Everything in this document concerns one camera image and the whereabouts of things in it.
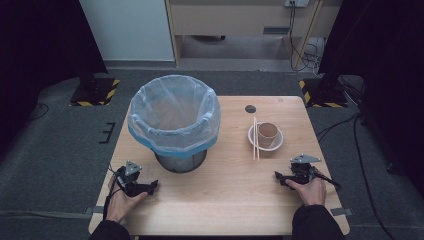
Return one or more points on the white bowl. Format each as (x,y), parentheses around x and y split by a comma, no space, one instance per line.
(275,145)

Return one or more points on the wooden chopstick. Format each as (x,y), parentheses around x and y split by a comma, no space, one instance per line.
(254,140)
(257,146)

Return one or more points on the grey tape strip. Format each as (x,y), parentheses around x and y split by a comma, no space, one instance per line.
(94,210)
(342,211)

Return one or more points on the translucent blue bin bag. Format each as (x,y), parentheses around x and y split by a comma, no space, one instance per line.
(173,113)

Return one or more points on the dark round table grommet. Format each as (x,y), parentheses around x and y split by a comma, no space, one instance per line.
(250,108)

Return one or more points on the black stand base striped edge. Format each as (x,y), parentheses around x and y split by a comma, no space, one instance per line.
(325,95)
(95,91)

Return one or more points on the brown paper cup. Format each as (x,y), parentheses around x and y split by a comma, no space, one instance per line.
(267,133)

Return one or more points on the person's left hand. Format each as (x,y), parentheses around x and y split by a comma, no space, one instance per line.
(122,202)

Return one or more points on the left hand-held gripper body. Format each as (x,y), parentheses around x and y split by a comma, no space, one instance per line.
(129,175)

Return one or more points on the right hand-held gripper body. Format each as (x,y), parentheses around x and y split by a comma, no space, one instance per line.
(305,170)

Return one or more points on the person's right hand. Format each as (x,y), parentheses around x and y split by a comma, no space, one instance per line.
(311,193)

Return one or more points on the white partition panel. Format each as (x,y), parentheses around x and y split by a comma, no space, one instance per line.
(128,30)

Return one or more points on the black curtain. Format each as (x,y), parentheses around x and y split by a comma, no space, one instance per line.
(386,66)
(36,50)

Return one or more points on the wall power outlet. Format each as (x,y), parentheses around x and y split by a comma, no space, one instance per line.
(296,3)

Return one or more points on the light wooden desk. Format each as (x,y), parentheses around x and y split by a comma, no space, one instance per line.
(233,18)

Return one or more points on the metal mesh trash bin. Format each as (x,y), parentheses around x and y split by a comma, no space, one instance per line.
(181,163)

